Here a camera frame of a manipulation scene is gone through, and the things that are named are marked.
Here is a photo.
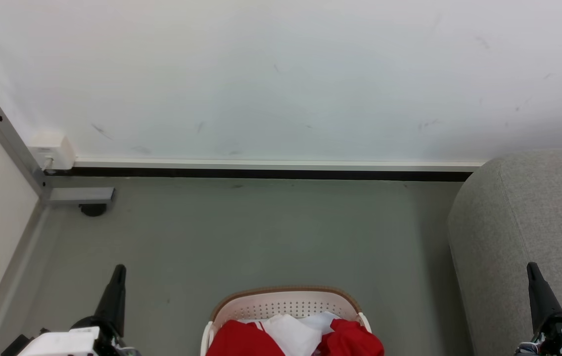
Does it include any grey fabric sofa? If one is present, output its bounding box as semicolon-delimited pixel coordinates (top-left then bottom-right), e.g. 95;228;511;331
447;148;562;356

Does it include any black round frame foot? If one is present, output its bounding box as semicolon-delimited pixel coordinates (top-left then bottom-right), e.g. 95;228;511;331
79;203;108;218

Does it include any white garment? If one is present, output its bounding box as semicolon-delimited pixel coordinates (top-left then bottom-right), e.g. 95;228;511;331
239;311;342;356

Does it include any white black baseboard strip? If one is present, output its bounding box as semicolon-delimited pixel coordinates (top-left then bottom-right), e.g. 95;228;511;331
44;158;487;182

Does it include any white wall socket box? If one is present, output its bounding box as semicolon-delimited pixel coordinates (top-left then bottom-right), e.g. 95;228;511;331
28;132;76;172

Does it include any grey metal frame bar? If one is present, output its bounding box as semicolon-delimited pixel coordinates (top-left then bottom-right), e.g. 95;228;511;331
0;97;115;206

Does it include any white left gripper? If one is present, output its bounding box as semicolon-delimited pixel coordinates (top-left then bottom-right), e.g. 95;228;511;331
1;264;139;356

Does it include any white laundry basket brown rim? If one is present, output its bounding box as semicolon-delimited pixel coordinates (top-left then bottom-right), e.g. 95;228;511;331
201;285;373;356

